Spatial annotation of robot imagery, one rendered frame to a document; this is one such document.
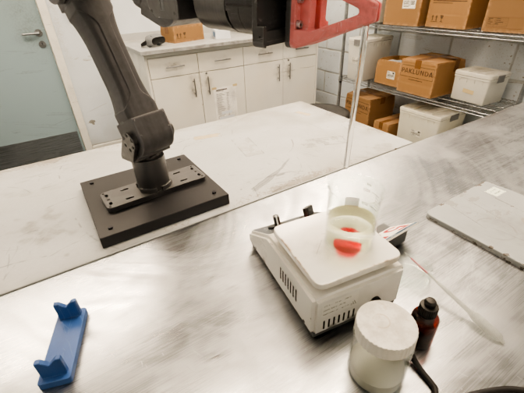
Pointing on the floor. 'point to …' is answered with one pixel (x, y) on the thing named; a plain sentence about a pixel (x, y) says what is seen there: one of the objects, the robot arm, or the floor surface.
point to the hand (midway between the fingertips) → (369, 12)
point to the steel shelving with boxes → (430, 66)
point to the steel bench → (239, 363)
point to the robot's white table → (96, 166)
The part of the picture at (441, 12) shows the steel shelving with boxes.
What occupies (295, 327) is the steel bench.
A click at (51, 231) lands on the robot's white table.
